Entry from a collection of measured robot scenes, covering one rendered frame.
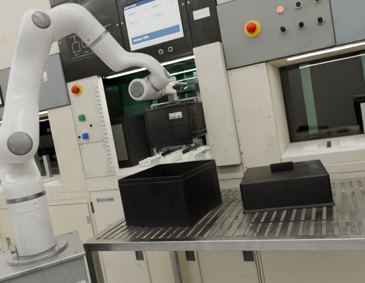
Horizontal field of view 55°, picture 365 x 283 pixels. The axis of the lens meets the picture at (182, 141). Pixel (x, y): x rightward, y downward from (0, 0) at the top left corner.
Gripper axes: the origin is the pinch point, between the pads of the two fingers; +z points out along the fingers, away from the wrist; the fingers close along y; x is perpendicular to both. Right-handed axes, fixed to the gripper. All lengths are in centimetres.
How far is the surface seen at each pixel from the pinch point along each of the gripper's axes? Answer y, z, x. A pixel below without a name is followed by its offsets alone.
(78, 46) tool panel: -48, 1, 31
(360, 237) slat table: 70, -59, -48
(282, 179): 50, -35, -38
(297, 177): 54, -33, -38
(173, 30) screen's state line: 5.5, 1.3, 26.3
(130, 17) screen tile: -15.4, 1.1, 37.6
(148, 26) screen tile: -6.8, 1.2, 31.2
